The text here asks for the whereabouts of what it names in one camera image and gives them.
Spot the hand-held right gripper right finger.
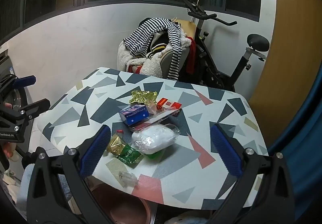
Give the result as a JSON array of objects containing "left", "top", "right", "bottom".
[{"left": 210, "top": 123, "right": 296, "bottom": 224}]

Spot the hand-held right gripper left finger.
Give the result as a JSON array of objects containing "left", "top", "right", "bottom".
[{"left": 25, "top": 125, "right": 112, "bottom": 224}]

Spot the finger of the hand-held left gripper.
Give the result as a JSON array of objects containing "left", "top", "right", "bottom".
[
  {"left": 0, "top": 98, "right": 51, "bottom": 120},
  {"left": 0, "top": 74, "right": 36, "bottom": 96}
]

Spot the white plastic bag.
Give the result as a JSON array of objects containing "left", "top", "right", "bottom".
[{"left": 131, "top": 125, "right": 181, "bottom": 155}]

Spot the brown trash bin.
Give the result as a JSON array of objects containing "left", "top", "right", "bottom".
[{"left": 89, "top": 184, "right": 151, "bottom": 224}]

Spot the clear plastic case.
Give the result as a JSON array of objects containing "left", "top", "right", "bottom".
[{"left": 129, "top": 108, "right": 180, "bottom": 132}]

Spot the person's left forearm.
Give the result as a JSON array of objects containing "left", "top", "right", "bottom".
[{"left": 15, "top": 164, "right": 36, "bottom": 217}]

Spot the person's left hand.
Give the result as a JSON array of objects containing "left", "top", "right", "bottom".
[{"left": 0, "top": 142, "right": 14, "bottom": 161}]

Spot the gold packet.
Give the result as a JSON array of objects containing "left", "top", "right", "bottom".
[{"left": 106, "top": 134, "right": 126, "bottom": 156}]

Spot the washing machine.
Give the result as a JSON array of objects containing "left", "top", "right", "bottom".
[{"left": 0, "top": 48, "right": 33, "bottom": 164}]

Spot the green packet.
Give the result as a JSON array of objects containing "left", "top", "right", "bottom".
[{"left": 117, "top": 145, "right": 144, "bottom": 168}]

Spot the small clear wrapper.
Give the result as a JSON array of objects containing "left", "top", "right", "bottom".
[{"left": 117, "top": 170, "right": 139, "bottom": 188}]

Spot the geometric patterned tablecloth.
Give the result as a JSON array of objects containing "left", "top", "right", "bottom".
[{"left": 38, "top": 67, "right": 269, "bottom": 211}]

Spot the blue box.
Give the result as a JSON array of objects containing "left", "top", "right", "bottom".
[{"left": 118, "top": 104, "right": 150, "bottom": 126}]

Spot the green wrapper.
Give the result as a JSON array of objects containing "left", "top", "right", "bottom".
[{"left": 144, "top": 152, "right": 164, "bottom": 161}]

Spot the pink wrapper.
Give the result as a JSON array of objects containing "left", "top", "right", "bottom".
[{"left": 147, "top": 102, "right": 159, "bottom": 115}]

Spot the crumpled gold wrapper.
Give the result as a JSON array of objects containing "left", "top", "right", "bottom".
[{"left": 129, "top": 90, "right": 158, "bottom": 105}]

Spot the blue fabric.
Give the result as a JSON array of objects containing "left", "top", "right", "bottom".
[{"left": 267, "top": 65, "right": 322, "bottom": 214}]

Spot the red box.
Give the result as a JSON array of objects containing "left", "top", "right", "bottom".
[{"left": 156, "top": 98, "right": 182, "bottom": 111}]

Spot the black exercise bike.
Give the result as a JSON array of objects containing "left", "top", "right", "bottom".
[{"left": 180, "top": 0, "right": 271, "bottom": 92}]

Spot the grey chair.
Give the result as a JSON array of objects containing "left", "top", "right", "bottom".
[{"left": 161, "top": 48, "right": 189, "bottom": 80}]

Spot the wooden door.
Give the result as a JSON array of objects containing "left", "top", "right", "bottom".
[{"left": 249, "top": 0, "right": 322, "bottom": 144}]

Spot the black jacket yellow striped cuff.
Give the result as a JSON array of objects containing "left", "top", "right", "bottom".
[{"left": 146, "top": 30, "right": 174, "bottom": 60}]

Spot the black white striped shirt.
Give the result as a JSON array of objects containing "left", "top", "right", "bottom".
[{"left": 124, "top": 18, "right": 184, "bottom": 81}]

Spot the tan board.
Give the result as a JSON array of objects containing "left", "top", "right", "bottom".
[{"left": 176, "top": 20, "right": 198, "bottom": 38}]

